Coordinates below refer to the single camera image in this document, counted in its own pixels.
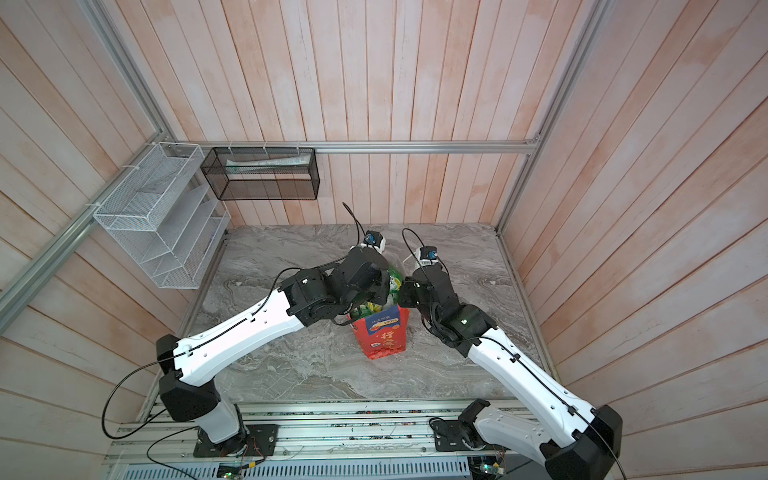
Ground green candy bag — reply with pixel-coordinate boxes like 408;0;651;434
347;266;403;320

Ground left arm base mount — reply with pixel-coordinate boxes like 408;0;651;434
193;424;279;458

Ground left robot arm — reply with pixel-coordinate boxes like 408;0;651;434
156;244;390;451

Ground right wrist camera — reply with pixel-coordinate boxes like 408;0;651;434
414;245;440;269

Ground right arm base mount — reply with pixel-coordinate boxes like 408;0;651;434
428;399;506;453

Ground white wire mesh shelf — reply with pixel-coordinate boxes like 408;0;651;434
94;143;230;290

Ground red paper bag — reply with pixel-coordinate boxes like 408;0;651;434
347;248;410;361

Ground black wire mesh basket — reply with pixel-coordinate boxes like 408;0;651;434
201;146;321;201

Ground aluminium frame rail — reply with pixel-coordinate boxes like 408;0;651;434
1;1;615;331

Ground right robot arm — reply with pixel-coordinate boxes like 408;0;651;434
399;264;623;479

